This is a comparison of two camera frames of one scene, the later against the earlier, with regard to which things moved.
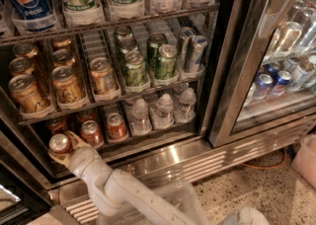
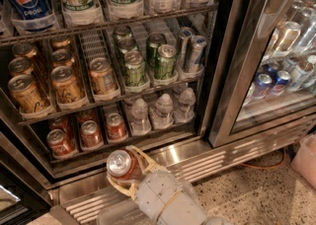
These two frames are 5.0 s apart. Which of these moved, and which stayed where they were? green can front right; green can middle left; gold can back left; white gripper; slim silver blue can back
Moved: white gripper
Stayed: green can middle left; green can front right; gold can back left; slim silver blue can back
